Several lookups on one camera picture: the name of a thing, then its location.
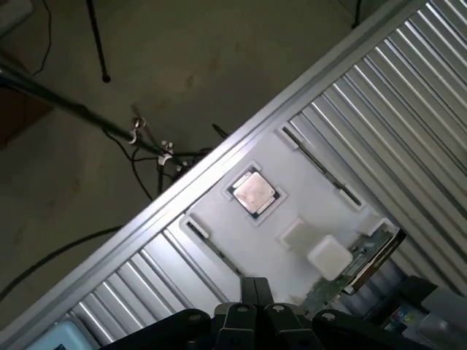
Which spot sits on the black box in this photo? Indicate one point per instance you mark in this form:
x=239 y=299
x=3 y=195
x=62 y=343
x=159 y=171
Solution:
x=416 y=291

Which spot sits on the light blue device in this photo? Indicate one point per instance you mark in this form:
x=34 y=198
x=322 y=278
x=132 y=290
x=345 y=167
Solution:
x=60 y=337

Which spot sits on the white parts rack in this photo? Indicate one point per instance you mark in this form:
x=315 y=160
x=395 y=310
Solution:
x=313 y=204

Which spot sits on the silver CPU chip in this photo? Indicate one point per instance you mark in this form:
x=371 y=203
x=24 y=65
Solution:
x=254 y=194

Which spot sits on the black tripod leg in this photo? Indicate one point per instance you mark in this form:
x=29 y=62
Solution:
x=65 y=100
x=354 y=12
x=97 y=40

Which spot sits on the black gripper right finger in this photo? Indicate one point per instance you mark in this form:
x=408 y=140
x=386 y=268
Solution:
x=281 y=328

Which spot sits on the graphics card with green board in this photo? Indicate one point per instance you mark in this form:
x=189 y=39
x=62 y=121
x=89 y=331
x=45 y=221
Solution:
x=361 y=262

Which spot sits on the grey plastic object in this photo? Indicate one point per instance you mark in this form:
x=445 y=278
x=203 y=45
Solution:
x=447 y=317

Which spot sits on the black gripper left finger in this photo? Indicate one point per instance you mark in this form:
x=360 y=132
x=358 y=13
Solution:
x=233 y=328

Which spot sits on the brown cardboard box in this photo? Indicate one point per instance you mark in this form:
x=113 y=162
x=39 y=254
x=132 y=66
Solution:
x=22 y=113

